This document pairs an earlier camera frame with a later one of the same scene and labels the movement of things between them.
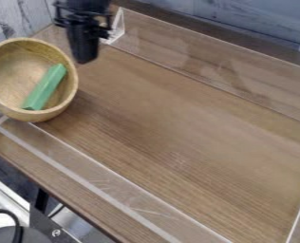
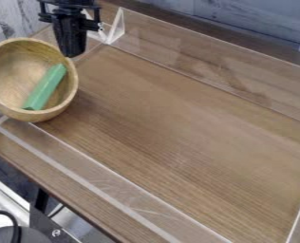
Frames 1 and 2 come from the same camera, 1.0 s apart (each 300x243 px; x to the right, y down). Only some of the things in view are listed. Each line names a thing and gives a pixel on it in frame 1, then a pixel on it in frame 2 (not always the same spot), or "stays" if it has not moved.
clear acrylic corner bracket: (118, 28) stays
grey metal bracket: (42, 224) stays
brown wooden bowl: (19, 65) stays
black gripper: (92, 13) -> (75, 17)
